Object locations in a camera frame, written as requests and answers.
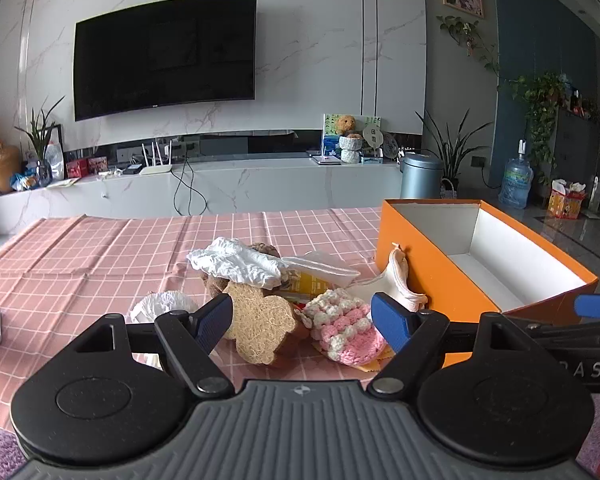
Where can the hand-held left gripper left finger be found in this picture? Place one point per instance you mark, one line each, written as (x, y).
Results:
(215, 322)

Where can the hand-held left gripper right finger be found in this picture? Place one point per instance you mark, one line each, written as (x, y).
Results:
(390, 322)

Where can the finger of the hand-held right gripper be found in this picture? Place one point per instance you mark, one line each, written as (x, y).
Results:
(597, 306)

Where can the cream cloth piece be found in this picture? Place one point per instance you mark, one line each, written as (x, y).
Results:
(400, 280)

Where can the pink white crochet piece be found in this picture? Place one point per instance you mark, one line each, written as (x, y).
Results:
(340, 325)

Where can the bear-shaped loofah sponge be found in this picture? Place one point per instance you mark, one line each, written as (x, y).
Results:
(265, 325)

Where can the orange cardboard box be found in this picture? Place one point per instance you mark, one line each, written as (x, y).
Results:
(450, 285)

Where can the clear plastic bag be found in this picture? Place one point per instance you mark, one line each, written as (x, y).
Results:
(325, 267)

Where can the yellow plastic packet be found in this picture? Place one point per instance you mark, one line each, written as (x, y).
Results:
(312, 285)

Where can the orange gift bag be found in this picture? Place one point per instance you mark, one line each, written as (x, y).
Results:
(565, 205)

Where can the pink checked tablecloth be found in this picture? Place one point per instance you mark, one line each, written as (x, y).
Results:
(105, 260)

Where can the woven basket bag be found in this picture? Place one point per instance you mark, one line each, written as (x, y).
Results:
(447, 191)

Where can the white marble TV cabinet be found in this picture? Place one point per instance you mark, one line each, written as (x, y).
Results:
(260, 185)

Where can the blue water bottle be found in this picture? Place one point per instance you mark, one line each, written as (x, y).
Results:
(516, 182)

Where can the grey round trash can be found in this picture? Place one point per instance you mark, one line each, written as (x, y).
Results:
(420, 177)

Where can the dark grey cabinet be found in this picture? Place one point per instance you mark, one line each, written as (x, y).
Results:
(577, 150)

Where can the white router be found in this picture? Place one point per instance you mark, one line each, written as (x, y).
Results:
(155, 169)

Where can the grey laptop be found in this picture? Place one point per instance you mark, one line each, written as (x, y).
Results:
(325, 159)

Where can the decorative plate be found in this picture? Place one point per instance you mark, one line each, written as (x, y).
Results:
(391, 146)

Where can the long-leaf potted plant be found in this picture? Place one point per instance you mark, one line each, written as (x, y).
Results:
(450, 155)

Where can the round white fan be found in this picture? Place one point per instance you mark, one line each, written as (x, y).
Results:
(373, 135)

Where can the painted picture board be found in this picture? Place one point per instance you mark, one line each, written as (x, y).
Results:
(330, 135)

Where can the brown teddy bear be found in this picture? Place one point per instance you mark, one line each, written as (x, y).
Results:
(346, 124)

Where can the trailing green plant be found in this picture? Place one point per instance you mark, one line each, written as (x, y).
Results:
(540, 105)

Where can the white plastic pouch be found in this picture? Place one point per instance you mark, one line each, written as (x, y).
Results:
(55, 160)

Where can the blue snack bag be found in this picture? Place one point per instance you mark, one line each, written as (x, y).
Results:
(25, 180)

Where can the green plant in glass vase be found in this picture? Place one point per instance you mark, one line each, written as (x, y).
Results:
(40, 135)

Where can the gold vase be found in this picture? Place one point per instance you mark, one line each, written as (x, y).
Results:
(4, 167)

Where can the hanging ivy plant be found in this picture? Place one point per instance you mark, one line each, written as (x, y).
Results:
(462, 30)

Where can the black wall socket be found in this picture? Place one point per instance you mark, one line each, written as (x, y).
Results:
(478, 162)

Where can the black picture frame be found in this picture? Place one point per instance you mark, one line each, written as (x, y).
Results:
(57, 132)

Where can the black wall television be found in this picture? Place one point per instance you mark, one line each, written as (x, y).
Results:
(165, 55)

